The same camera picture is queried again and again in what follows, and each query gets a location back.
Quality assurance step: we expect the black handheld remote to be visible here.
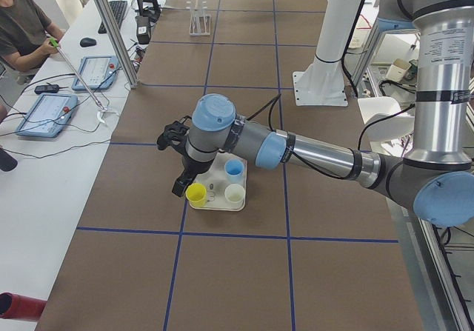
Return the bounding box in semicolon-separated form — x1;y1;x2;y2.
34;84;60;95

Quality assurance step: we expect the red cylinder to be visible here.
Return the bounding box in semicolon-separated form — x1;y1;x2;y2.
1;292;47;322

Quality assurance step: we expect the far blue teach pendant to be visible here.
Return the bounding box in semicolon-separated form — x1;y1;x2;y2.
79;56;119;90

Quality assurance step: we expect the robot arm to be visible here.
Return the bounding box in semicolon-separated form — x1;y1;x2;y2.
158;0;473;227

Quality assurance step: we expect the near blue teach pendant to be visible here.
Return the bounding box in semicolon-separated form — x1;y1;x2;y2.
15;93;79;138

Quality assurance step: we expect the blue teach pendant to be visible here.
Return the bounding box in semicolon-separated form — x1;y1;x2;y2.
79;56;119;90
15;93;79;138

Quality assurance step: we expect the seated person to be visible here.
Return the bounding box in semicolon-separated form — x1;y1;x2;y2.
1;0;64;73

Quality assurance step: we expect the white chair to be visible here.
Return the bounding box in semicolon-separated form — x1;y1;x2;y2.
358;97;415;141

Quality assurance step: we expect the black keyboard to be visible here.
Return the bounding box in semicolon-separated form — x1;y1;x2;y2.
98;0;128;34

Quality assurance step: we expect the blue plastic cup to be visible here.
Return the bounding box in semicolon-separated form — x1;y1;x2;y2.
224;159;245;184

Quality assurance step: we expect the white plastic cup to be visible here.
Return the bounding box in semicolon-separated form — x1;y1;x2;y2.
224;184;246;204

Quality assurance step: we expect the grabber reaching stick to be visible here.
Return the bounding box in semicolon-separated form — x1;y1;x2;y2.
48;38;120;124

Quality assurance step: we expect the black computer mouse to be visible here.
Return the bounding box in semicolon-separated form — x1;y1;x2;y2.
79;37;97;47

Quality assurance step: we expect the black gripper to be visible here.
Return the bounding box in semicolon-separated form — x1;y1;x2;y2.
172;153;214;197

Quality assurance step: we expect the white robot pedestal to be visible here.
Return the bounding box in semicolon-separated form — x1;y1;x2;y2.
293;0;364;107

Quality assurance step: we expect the black power box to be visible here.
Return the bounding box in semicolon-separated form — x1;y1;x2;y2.
135;16;151;44

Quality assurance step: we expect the aluminium frame post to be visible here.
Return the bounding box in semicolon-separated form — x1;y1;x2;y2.
94;0;138;89

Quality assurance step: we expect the cream plastic tray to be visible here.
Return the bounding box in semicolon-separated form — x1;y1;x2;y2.
191;153;247;211

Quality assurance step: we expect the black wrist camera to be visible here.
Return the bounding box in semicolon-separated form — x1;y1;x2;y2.
156;121;190;154

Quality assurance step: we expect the white wire cup rack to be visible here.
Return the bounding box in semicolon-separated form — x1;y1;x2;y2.
187;0;212;36

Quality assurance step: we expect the yellow plastic cup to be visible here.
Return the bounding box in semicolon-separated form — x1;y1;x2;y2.
185;183;207;208

